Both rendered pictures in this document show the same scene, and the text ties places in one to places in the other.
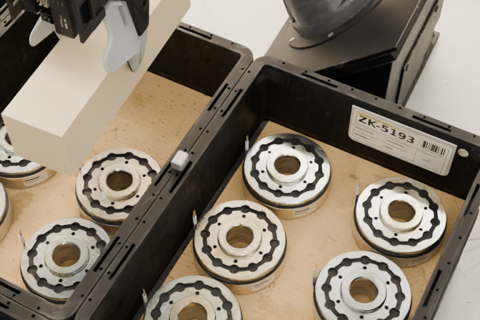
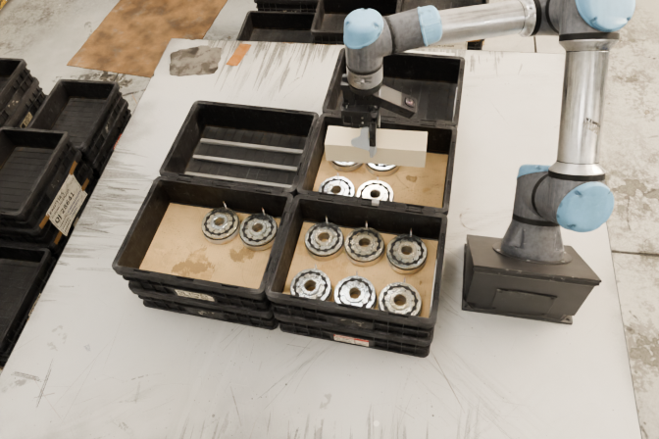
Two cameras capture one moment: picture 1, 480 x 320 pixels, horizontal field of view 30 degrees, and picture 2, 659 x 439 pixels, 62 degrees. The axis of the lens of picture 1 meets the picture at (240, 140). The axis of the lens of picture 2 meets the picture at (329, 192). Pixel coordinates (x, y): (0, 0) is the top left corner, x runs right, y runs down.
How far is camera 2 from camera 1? 0.85 m
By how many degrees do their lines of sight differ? 45
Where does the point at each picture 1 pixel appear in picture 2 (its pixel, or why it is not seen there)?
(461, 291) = (406, 363)
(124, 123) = (411, 189)
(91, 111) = (343, 150)
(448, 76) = (542, 335)
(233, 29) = not seen: hidden behind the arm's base
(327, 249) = (378, 280)
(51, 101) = (338, 135)
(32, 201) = (362, 173)
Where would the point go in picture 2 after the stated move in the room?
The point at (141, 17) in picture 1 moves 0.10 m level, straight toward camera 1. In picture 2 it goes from (372, 141) to (331, 157)
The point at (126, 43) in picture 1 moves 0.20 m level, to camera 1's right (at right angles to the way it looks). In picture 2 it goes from (365, 144) to (395, 212)
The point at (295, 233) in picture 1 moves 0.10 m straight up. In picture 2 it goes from (381, 267) to (381, 247)
